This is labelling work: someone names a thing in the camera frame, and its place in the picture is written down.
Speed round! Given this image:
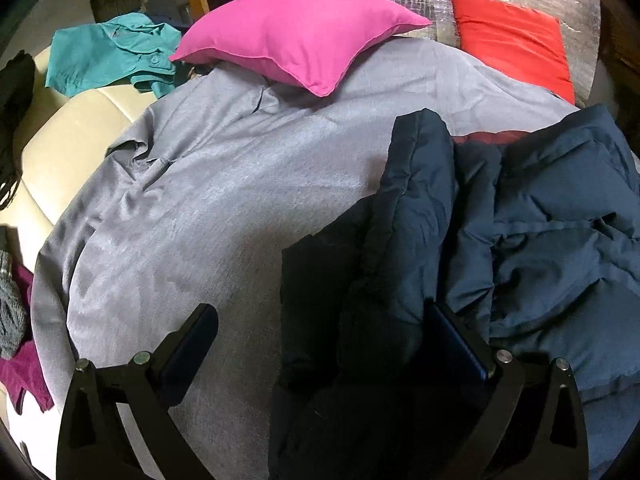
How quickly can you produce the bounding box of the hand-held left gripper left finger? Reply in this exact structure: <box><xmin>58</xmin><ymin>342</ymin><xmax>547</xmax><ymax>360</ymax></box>
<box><xmin>56</xmin><ymin>303</ymin><xmax>220</xmax><ymax>480</ymax></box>

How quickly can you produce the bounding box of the grey bed sheet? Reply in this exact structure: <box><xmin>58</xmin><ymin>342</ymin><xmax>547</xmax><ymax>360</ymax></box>
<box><xmin>30</xmin><ymin>37</ymin><xmax>583</xmax><ymax>480</ymax></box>

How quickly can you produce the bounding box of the pink pillow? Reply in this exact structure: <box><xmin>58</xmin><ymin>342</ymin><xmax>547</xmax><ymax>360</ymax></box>
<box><xmin>170</xmin><ymin>0</ymin><xmax>433</xmax><ymax>97</ymax></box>

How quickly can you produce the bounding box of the teal shirt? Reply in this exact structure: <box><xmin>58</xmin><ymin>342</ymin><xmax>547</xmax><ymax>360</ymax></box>
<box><xmin>45</xmin><ymin>12</ymin><xmax>183</xmax><ymax>101</ymax></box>

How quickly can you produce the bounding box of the navy blue padded jacket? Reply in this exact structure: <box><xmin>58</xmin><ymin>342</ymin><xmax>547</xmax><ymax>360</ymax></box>
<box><xmin>267</xmin><ymin>104</ymin><xmax>640</xmax><ymax>480</ymax></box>

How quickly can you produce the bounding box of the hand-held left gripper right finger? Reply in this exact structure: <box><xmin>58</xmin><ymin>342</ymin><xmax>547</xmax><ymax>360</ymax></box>
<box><xmin>425</xmin><ymin>300</ymin><xmax>586</xmax><ymax>480</ymax></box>

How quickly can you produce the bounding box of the red pillow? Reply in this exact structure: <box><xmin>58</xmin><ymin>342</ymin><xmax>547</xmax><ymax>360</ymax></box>
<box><xmin>448</xmin><ymin>0</ymin><xmax>576</xmax><ymax>106</ymax></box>

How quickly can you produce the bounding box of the cream upholstered sofa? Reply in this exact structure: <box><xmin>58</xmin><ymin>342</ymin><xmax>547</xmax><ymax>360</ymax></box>
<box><xmin>0</xmin><ymin>45</ymin><xmax>166</xmax><ymax>461</ymax></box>

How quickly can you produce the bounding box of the black garment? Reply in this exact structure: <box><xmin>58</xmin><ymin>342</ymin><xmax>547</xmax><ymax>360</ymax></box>
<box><xmin>0</xmin><ymin>50</ymin><xmax>36</xmax><ymax>211</ymax></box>

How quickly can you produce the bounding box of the grey knit cloth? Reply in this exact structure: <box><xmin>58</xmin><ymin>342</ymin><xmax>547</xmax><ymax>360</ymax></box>
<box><xmin>0</xmin><ymin>250</ymin><xmax>27</xmax><ymax>359</ymax></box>

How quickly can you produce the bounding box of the maroon garment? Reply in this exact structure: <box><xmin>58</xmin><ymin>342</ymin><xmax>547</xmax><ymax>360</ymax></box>
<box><xmin>0</xmin><ymin>262</ymin><xmax>55</xmax><ymax>415</ymax></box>

